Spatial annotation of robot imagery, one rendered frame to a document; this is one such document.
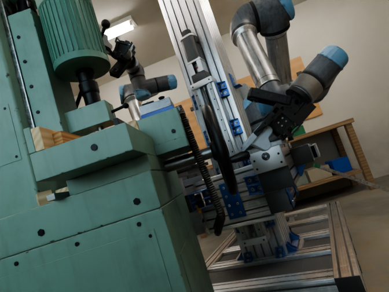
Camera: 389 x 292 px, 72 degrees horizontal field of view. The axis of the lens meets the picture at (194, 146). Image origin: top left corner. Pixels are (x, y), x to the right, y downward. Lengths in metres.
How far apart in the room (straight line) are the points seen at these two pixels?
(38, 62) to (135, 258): 0.66
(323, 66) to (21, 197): 0.88
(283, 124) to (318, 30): 3.88
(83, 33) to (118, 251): 0.65
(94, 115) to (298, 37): 3.87
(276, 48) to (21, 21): 0.91
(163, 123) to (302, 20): 3.97
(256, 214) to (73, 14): 1.08
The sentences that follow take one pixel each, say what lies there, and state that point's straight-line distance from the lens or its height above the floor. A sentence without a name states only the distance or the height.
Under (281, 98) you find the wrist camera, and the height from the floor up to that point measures 0.87.
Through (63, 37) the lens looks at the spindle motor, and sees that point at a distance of 0.96.
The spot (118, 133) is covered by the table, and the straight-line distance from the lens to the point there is 0.56.
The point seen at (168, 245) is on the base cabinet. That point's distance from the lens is 0.64.
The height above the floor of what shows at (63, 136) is 0.93.
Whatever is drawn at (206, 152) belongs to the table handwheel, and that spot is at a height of 0.81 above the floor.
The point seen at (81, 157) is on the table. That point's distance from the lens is 0.58.
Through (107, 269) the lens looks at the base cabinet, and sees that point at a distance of 0.69.
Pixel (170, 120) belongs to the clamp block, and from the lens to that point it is 0.77.
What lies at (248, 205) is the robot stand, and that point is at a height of 0.55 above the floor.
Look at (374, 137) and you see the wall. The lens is 4.38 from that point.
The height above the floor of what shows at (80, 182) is 0.83.
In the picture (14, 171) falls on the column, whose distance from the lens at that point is 0.91.
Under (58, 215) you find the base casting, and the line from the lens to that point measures 0.71.
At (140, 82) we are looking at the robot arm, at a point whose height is 1.26.
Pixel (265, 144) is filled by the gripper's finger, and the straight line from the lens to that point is 0.71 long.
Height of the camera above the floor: 0.75
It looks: 7 degrees up
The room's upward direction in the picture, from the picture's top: 18 degrees counter-clockwise
